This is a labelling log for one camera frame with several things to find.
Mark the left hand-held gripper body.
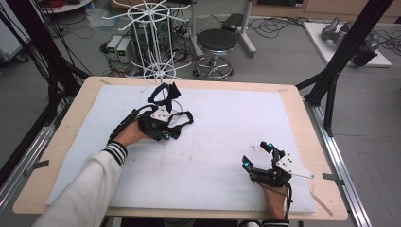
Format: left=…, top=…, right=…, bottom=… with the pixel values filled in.
left=137, top=105, right=174, bottom=141

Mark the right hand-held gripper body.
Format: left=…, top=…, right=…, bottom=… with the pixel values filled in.
left=250, top=152, right=315, bottom=189

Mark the white wire rack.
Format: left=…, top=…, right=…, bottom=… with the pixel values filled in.
left=102, top=0, right=194, bottom=122

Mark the person's left hand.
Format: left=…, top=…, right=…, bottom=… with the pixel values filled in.
left=113, top=121, right=151, bottom=148

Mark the person's right hand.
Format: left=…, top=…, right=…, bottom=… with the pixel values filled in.
left=260, top=183, right=289, bottom=221

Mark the white foam mat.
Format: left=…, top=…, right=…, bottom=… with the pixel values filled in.
left=45, top=84, right=316, bottom=214

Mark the thin wooden stick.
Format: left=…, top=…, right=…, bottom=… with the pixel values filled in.
left=310, top=192, right=334, bottom=218

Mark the power supply unit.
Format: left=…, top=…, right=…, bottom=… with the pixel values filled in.
left=106, top=34, right=123, bottom=58
left=116, top=37, right=133, bottom=64

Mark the computer tower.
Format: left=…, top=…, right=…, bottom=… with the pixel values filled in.
left=131, top=20, right=173, bottom=64

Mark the black round stool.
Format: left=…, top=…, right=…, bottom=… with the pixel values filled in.
left=192, top=28, right=239, bottom=81

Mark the white floor board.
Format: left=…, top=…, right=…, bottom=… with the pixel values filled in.
left=302, top=21, right=392, bottom=68

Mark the black box on floor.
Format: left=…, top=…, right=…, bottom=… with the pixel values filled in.
left=221, top=12, right=246, bottom=32

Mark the grey robot part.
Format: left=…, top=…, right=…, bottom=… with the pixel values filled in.
left=321, top=17, right=381, bottom=67

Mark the round white table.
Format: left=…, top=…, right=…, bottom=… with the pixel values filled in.
left=39, top=0, right=93, bottom=15

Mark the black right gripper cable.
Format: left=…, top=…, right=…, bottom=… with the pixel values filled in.
left=283, top=183, right=294, bottom=221

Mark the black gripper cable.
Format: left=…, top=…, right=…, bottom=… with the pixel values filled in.
left=107, top=108, right=140, bottom=145
left=283, top=183, right=294, bottom=221

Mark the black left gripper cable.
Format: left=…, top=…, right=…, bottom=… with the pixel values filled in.
left=107, top=108, right=140, bottom=145

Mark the aluminium rail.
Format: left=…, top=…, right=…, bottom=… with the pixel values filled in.
left=0, top=124, right=57, bottom=204
left=304, top=97, right=374, bottom=227

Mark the black frame stand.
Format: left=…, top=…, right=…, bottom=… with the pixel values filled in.
left=296, top=0, right=395, bottom=137

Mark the black frame post with cables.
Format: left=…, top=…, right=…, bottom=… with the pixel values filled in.
left=0, top=0, right=93, bottom=187

